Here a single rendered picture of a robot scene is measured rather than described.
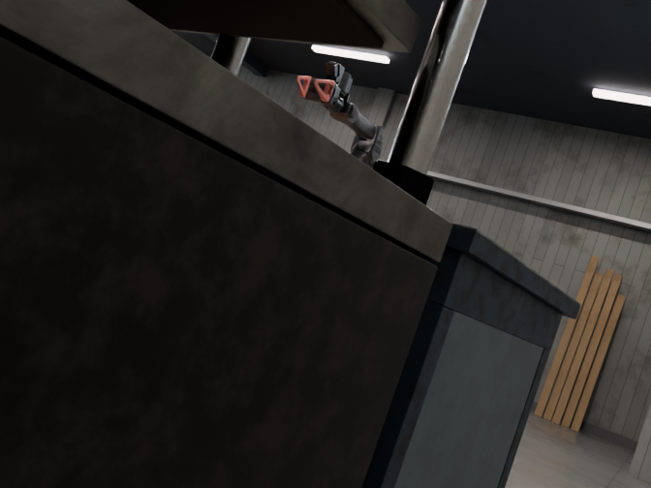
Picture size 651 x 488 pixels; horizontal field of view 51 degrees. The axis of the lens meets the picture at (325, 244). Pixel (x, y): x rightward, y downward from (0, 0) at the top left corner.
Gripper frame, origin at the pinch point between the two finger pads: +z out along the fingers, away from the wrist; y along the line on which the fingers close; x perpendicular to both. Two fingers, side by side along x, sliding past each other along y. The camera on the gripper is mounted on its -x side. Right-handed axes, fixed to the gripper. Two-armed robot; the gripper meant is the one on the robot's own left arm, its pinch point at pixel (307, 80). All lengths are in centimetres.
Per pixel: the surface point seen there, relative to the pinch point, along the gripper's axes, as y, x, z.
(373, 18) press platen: 70, 18, 91
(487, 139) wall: -204, -198, -773
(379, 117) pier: -379, -195, -763
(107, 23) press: 76, 39, 134
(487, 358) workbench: 85, 57, 37
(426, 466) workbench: 84, 77, 49
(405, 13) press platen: 71, 14, 86
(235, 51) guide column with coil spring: 37, 20, 76
